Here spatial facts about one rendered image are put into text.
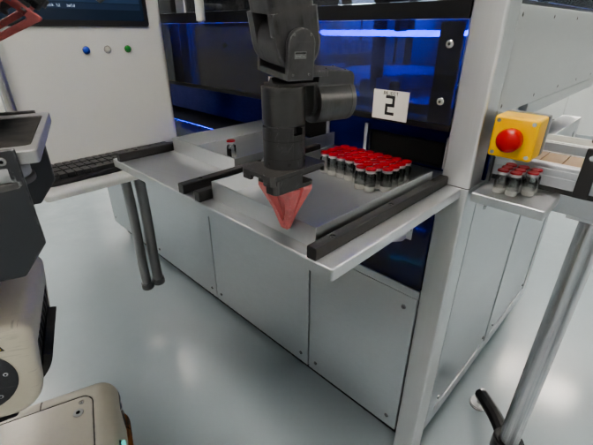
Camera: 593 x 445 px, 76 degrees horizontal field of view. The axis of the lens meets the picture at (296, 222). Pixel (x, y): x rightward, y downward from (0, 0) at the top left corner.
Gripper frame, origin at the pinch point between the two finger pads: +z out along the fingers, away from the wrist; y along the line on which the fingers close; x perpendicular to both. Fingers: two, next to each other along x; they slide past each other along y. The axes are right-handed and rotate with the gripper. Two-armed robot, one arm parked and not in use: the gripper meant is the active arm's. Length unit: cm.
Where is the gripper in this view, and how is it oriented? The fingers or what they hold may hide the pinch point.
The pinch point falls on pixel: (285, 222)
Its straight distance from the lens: 57.2
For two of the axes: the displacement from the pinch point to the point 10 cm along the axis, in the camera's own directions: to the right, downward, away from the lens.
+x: -7.1, -3.1, 6.3
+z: 0.0, 9.0, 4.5
